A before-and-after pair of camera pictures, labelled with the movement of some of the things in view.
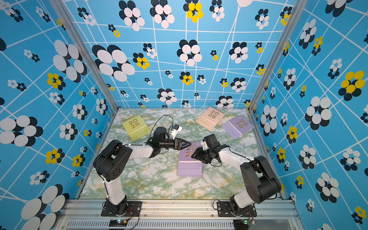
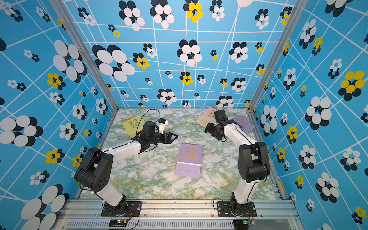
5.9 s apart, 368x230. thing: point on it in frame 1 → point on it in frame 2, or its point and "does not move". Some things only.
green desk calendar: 136,128 does not move
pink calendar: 210,118 does not move
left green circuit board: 118,223 does not move
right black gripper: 198,155 → 209,129
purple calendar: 188,166 does not move
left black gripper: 178,143 → 169,140
